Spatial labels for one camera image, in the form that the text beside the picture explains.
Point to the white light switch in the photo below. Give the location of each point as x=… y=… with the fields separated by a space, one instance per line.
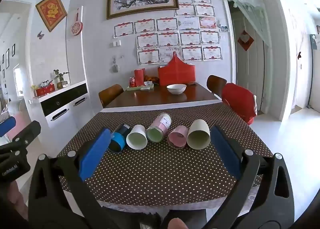
x=116 y=43

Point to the red door decoration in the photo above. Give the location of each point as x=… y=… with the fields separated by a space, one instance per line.
x=245 y=40

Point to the small red box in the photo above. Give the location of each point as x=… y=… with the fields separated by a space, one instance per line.
x=139 y=77

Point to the person's left forearm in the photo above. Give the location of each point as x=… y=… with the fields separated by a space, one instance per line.
x=17 y=206

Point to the group of wall certificates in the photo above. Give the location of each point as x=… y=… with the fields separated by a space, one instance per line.
x=175 y=38

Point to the teal wall hanging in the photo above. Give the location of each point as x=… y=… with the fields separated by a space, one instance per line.
x=313 y=41

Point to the small white box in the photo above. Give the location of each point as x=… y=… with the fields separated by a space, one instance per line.
x=148 y=83

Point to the orange snack pile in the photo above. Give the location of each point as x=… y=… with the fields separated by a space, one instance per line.
x=151 y=78

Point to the brown polka dot tablecloth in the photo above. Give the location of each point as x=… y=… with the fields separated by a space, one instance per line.
x=160 y=176

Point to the small wall photos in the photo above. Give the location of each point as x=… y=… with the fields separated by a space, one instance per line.
x=224 y=28

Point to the white bowl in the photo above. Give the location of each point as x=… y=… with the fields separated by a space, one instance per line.
x=176 y=88

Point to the cream cup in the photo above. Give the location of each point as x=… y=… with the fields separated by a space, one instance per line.
x=198 y=134

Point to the round red hanging ornament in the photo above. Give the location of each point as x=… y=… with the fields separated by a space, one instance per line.
x=76 y=28

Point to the red soda can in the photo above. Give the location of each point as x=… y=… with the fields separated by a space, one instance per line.
x=132 y=82

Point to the pink and green glass cup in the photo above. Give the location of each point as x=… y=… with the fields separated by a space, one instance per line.
x=159 y=129

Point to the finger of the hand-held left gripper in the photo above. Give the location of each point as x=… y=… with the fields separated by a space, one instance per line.
x=27 y=131
x=6 y=125

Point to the pale green tray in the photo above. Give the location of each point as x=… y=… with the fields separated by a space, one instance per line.
x=135 y=88

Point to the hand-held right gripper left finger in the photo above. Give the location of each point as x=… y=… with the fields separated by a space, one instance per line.
x=95 y=154

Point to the butterfly wall sticker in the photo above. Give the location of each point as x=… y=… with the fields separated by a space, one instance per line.
x=40 y=34

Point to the brown wooden chair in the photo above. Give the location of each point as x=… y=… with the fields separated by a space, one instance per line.
x=215 y=83
x=110 y=94

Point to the grey hanging wall item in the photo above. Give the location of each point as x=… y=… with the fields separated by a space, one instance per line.
x=115 y=68

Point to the white lace door curtain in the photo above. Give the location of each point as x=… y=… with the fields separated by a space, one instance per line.
x=246 y=1

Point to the white cup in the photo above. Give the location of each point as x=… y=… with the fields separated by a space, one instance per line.
x=136 y=138

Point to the red gift bag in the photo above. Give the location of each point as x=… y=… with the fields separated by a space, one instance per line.
x=177 y=75

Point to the red covered chair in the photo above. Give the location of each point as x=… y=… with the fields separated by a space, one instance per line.
x=238 y=101

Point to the white black sideboard cabinet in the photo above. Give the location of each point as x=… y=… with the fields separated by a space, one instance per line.
x=65 y=104

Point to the potted green plant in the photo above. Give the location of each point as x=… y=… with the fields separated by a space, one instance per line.
x=60 y=78

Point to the white door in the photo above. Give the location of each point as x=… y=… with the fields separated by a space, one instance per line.
x=250 y=76

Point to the person's right hand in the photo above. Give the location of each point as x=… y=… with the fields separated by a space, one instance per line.
x=177 y=224

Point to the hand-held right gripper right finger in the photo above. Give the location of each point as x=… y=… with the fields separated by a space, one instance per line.
x=226 y=151

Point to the blue cup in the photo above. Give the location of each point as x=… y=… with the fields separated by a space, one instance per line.
x=117 y=142

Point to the red box planter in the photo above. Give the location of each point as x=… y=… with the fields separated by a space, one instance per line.
x=45 y=90

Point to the wooden dining table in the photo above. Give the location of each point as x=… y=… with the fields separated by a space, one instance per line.
x=155 y=99

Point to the red gold diamond frame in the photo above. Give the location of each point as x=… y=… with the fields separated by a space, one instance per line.
x=51 y=10

